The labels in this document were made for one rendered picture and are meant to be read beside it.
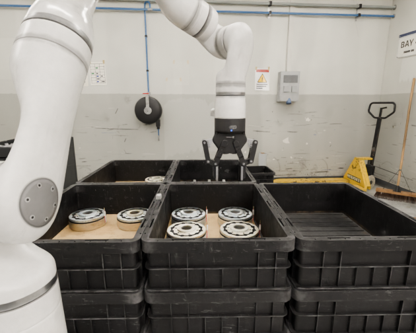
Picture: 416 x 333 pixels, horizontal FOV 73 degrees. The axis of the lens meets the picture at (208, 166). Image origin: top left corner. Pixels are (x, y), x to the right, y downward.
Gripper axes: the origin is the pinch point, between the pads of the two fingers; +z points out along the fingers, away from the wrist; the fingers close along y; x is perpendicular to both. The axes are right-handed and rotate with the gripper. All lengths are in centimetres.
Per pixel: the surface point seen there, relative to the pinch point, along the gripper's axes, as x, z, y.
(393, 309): -19.2, 24.1, 32.7
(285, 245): -20.2, 8.7, 8.9
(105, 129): 327, 19, -141
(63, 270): -19.6, 13.7, -33.7
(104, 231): 5.5, 17.8, -34.6
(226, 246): -20.1, 8.7, -2.4
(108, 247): -20.1, 8.7, -24.4
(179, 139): 333, 34, -38
